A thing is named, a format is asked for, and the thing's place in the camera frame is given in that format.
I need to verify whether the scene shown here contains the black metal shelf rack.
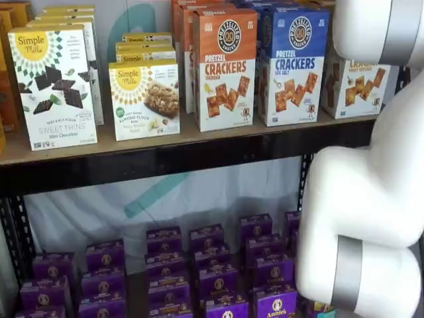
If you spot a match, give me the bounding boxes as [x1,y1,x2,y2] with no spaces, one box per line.
[0,66,412,292]

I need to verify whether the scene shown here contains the wooden shelf board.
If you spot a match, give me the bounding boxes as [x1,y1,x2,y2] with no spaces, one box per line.
[0,102,387,166]

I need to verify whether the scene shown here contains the orange cheddar pretzel crackers box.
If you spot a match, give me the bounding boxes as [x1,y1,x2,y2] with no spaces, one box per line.
[182,4,230,115]
[192,7,259,133]
[171,0,228,54]

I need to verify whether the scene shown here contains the Simple Mills almond bars box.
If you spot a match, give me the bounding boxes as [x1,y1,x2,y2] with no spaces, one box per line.
[108,59,182,142]
[121,32,174,46]
[115,42,178,65]

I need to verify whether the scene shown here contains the blue pretzel crackers box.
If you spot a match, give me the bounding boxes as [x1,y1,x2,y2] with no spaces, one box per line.
[231,0,266,9]
[257,5,331,128]
[248,1,332,67]

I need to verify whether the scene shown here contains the Simple Mills Sweet Thins box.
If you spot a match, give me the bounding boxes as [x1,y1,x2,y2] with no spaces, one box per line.
[7,24,99,152]
[34,11,99,26]
[42,4,97,16]
[26,18,105,127]

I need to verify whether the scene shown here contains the yellow white pretzel crackers box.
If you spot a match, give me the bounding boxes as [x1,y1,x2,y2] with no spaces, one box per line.
[320,49,392,120]

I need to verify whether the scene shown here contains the orange yellow snack box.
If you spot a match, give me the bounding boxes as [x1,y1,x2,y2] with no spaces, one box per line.
[0,1,32,42]
[0,39,9,155]
[0,13,22,134]

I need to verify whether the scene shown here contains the white backdrop sheet teal print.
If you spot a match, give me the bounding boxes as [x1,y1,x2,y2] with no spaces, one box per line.
[25,0,306,262]

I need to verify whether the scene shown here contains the purple Annie's boxes group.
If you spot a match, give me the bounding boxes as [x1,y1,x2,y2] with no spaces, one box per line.
[68,261,206,318]

